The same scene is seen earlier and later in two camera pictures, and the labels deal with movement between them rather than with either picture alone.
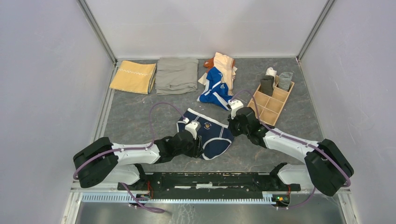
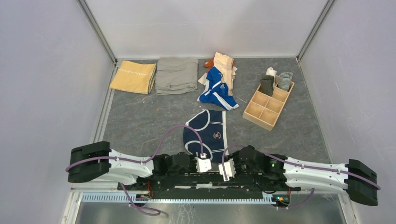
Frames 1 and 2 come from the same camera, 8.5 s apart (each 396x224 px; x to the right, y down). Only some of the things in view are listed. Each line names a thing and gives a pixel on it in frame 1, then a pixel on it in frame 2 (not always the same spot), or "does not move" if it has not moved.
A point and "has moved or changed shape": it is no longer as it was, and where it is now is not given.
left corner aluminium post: (99, 30) does not move
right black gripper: (231, 126) → (237, 171)
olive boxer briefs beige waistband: (267, 85) does not move
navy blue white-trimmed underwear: (215, 138) has moved or changed shape
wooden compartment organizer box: (269, 107) does not move
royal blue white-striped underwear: (216, 93) does not move
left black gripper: (197, 149) → (194, 169)
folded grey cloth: (176, 75) does not move
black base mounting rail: (206, 186) does not move
